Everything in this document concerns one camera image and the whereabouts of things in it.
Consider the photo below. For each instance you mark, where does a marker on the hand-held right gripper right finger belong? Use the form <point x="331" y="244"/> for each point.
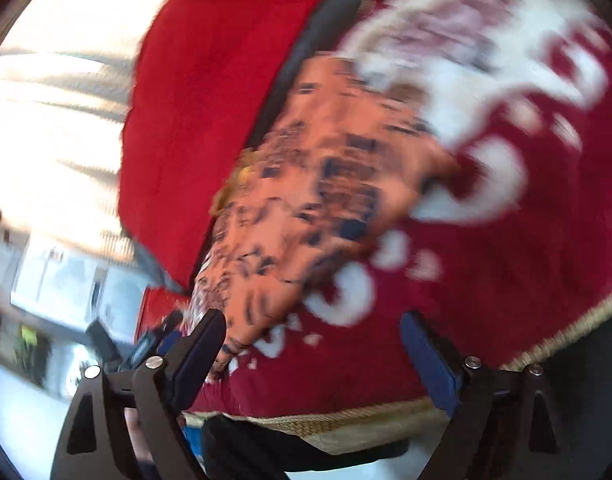
<point x="430" y="360"/>

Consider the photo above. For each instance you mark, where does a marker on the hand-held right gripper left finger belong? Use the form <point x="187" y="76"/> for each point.
<point x="196" y="357"/>

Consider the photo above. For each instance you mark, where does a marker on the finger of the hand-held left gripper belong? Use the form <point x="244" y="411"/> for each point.
<point x="147" y="342"/>
<point x="103" y="345"/>

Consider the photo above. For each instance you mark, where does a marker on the orange floral blouse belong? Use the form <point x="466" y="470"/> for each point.
<point x="311" y="185"/>

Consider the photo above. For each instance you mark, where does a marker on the white refrigerator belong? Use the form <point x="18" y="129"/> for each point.
<point x="61" y="280"/>

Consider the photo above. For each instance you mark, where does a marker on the floral plush blanket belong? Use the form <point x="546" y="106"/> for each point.
<point x="485" y="260"/>

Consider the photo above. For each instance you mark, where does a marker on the dark cloth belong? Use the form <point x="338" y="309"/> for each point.
<point x="296" y="440"/>

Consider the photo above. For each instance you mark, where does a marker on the red cloth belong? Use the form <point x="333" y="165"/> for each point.
<point x="196" y="110"/>

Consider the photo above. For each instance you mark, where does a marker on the dotted cream curtain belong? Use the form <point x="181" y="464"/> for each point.
<point x="61" y="110"/>

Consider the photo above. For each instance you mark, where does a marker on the dark leather sofa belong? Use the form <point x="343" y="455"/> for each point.
<point x="316" y="45"/>

